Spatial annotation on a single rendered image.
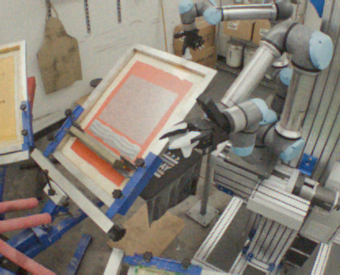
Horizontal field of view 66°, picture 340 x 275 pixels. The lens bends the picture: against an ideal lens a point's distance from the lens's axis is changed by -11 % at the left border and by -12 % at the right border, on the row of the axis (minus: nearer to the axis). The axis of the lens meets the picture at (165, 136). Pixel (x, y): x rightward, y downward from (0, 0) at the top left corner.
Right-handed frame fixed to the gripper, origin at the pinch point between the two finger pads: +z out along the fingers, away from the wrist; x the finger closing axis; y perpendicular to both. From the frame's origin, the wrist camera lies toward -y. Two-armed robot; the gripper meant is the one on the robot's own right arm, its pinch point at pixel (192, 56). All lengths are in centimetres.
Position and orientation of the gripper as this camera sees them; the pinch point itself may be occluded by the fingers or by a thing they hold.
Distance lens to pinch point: 170.7
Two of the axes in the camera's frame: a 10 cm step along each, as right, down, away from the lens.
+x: 6.5, -6.7, 3.7
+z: 2.0, 6.1, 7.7
